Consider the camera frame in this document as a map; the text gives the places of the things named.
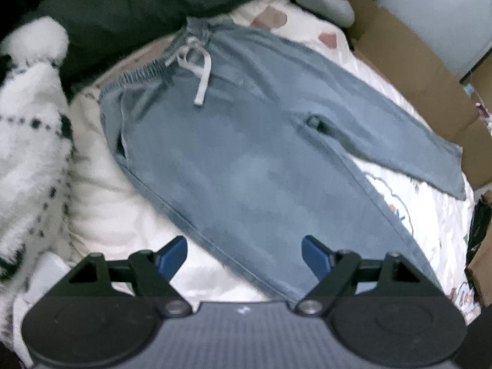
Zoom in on blue denim drawstring pants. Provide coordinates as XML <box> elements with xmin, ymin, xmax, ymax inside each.
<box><xmin>99</xmin><ymin>18</ymin><xmax>466</xmax><ymax>302</ymax></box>

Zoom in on cream bear print bedsheet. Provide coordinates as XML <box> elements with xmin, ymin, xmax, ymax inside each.
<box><xmin>11</xmin><ymin>0</ymin><xmax>481</xmax><ymax>369</ymax></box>

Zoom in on white black fuzzy blanket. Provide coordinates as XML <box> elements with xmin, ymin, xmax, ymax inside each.
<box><xmin>1</xmin><ymin>17</ymin><xmax>73</xmax><ymax>295</ymax></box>

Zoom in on brown cardboard sheet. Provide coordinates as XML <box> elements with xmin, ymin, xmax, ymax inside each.
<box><xmin>348</xmin><ymin>0</ymin><xmax>491</xmax><ymax>190</ymax></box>

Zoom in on blue cap detergent bottle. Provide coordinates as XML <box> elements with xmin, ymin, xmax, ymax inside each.
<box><xmin>464</xmin><ymin>82</ymin><xmax>476</xmax><ymax>97</ymax></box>

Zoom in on dark green pillow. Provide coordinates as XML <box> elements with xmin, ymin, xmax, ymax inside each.
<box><xmin>28</xmin><ymin>0</ymin><xmax>250</xmax><ymax>97</ymax></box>

